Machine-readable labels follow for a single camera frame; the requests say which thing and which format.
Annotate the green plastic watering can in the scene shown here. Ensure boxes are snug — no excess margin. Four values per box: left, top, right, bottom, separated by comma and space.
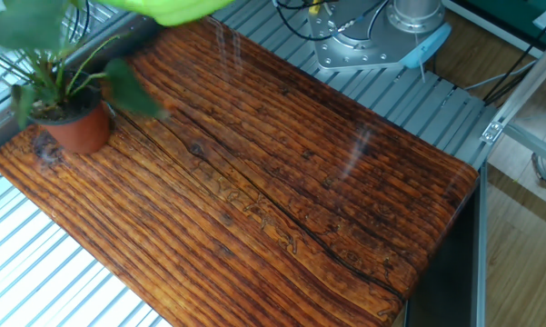
94, 0, 235, 27

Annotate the green leafy plant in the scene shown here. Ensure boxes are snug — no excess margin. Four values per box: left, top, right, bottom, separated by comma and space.
0, 0, 170, 132

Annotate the terracotta plant pot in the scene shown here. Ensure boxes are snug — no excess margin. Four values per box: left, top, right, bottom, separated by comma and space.
29, 72, 115, 154

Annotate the wood grain board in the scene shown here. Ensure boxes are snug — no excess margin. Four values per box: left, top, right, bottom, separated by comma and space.
0, 17, 481, 327

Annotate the silver robot mounting plate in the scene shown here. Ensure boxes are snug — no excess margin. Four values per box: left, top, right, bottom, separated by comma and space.
307, 0, 405, 72

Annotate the green board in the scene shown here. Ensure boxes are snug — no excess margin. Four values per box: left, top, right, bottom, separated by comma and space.
462, 0, 546, 46

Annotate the black cable with grey sleeve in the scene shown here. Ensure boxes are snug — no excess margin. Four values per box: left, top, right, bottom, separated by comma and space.
272, 0, 388, 43

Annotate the thin white cable tie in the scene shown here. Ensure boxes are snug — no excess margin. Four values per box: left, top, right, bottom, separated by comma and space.
412, 34, 427, 84

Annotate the black floor cable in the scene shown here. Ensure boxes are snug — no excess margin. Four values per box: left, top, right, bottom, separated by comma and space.
483, 8, 546, 106

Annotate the aluminium profile frame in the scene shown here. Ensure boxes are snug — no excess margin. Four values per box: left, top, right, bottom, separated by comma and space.
474, 26, 546, 327

